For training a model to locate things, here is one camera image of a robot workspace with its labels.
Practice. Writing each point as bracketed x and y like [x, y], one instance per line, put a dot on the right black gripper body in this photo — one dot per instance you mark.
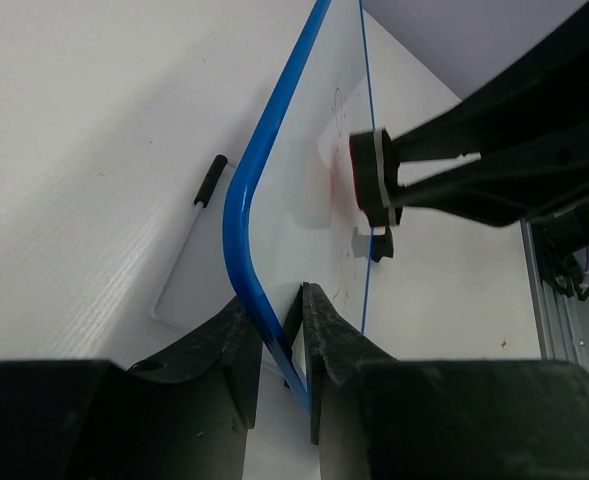
[562, 58]

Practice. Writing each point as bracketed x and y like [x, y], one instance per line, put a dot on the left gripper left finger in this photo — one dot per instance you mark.
[182, 413]

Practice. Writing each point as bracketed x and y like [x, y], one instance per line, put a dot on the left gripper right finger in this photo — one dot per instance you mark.
[376, 417]

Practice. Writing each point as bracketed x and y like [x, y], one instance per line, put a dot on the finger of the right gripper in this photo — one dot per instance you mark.
[503, 189]
[489, 120]

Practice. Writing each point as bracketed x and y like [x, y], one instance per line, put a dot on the black whiteboard eraser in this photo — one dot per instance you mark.
[374, 171]

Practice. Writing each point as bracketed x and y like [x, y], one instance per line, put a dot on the blue framed whiteboard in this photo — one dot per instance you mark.
[322, 96]

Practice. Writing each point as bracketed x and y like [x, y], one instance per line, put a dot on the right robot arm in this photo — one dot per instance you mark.
[559, 235]

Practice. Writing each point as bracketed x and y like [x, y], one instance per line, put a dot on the wire whiteboard stand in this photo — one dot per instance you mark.
[189, 250]

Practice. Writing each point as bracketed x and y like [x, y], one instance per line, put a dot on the aluminium right side rail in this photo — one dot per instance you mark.
[559, 332]

